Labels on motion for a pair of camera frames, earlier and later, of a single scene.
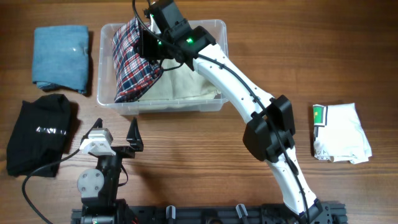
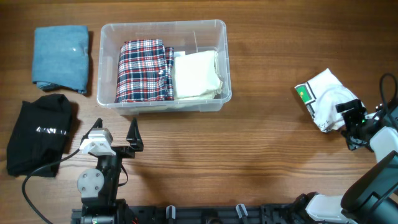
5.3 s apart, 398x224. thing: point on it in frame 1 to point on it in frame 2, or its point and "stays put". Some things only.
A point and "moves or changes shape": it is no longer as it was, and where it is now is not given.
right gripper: (145, 48) to (354, 142)
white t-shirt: (339, 134) to (321, 94)
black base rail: (326, 212) stays put
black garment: (38, 137) stays put
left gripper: (135, 140) stays put
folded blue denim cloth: (61, 56) stays put
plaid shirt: (133, 74) moves or changes shape
